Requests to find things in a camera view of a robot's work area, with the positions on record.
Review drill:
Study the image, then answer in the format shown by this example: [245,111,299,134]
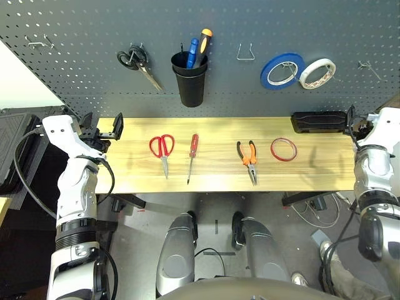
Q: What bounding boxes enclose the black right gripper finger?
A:
[344,105,357,136]

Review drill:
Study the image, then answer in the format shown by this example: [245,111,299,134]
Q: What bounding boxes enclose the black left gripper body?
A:
[77,125,121,154]

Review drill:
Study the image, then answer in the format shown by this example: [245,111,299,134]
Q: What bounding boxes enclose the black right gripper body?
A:
[350,117,374,142]

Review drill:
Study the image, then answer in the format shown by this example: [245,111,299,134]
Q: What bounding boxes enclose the red handled scissors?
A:
[149,134,175,181]

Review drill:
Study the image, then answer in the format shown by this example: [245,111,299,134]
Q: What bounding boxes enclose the red tape roll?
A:
[270,137,298,163]

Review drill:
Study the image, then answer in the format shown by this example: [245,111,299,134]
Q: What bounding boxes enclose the red handled screwdriver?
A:
[186,134,199,185]

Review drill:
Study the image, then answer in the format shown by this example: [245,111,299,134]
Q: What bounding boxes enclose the orange black needle-nose pliers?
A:
[236,140,259,186]

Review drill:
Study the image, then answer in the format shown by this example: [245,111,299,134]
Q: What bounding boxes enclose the grey perforated pegboard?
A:
[0,0,400,119]

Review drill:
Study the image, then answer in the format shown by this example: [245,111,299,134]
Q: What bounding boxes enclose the black flat tool case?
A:
[290,111,349,134]

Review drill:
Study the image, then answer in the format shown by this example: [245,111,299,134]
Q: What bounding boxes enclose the silver peg hook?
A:
[323,64,343,83]
[357,61,383,81]
[129,42,144,63]
[279,61,298,82]

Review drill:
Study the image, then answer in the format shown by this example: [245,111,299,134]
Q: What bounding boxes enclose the white tape roll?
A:
[299,57,337,91]

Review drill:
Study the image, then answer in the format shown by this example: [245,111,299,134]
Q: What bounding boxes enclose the large black ribbed case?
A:
[0,106,74,201]

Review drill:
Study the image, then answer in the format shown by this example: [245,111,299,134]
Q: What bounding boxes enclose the black plastic cup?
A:
[172,64,208,108]
[170,51,209,78]

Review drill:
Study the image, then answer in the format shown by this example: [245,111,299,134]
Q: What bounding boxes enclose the blue tape roll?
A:
[260,52,306,91]

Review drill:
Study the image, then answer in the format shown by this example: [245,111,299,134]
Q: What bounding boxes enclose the white sneaker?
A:
[291,271,310,287]
[319,240,334,260]

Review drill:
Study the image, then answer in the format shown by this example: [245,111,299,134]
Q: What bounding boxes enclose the silver left robot leg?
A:
[155,211,198,296]

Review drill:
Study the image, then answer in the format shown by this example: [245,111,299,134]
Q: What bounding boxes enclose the silver robot leg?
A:
[155,211,198,296]
[231,211,291,282]

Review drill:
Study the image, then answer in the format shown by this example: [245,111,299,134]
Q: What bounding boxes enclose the khaki trouser leg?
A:
[326,249,391,300]

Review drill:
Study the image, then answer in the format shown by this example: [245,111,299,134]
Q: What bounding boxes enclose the silver right robot leg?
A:
[231,211,291,282]

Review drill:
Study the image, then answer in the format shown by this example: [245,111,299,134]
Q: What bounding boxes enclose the grey robot torso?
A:
[156,276,332,300]

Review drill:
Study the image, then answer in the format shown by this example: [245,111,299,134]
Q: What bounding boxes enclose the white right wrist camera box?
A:
[356,107,400,148]

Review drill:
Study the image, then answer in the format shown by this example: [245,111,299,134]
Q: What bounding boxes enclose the black handled scissors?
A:
[116,44,165,92]

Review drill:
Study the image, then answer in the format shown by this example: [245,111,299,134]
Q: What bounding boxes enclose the black table bracket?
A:
[112,193,147,213]

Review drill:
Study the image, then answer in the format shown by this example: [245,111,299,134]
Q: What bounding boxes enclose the black left camera cable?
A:
[14,126,59,219]

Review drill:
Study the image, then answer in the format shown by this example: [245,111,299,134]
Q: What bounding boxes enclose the silver double wire hook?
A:
[24,33,56,50]

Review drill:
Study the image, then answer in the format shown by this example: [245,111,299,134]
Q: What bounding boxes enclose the blue handled screwdriver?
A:
[186,37,200,69]

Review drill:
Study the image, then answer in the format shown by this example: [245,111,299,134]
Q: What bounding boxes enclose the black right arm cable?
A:
[321,199,363,300]

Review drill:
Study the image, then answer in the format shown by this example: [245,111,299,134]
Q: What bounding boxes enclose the orange black handled screwdriver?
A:
[191,28,214,69]

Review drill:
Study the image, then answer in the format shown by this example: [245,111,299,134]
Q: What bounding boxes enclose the silver wire pliers holder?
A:
[236,42,256,61]

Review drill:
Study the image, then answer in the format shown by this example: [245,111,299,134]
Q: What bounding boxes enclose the thin black floor cable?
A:
[193,247,226,279]

